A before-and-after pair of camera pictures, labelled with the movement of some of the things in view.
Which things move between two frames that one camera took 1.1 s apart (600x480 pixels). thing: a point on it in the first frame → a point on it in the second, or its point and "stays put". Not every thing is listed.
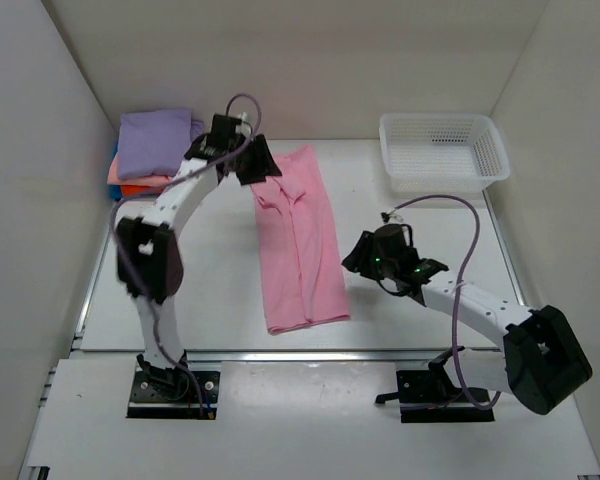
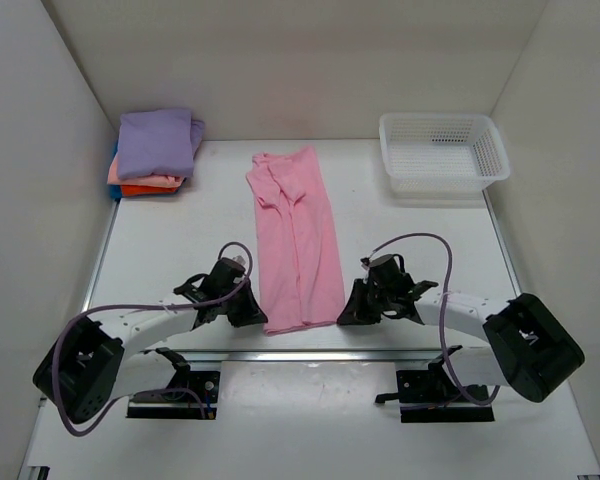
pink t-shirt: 302,264 stays put
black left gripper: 265,166 → 251,314
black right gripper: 357,261 → 355,313
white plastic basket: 442,153 stays put
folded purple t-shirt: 154,142 stays put
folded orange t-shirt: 130,190 stays put
